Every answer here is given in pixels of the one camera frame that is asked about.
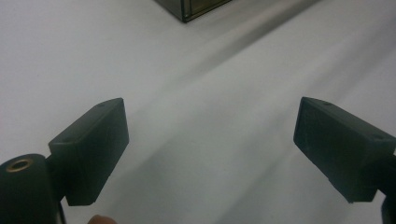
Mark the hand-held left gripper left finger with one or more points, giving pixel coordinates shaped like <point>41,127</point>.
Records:
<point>89,150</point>

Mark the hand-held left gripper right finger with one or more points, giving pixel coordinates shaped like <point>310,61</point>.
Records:
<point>339,146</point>

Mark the dark box with gold trim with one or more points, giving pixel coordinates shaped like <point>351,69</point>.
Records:
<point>193,7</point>

